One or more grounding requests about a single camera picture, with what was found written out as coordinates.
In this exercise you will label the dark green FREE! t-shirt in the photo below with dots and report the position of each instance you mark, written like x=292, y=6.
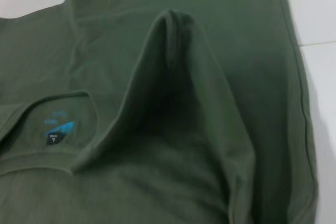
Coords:
x=168, y=103

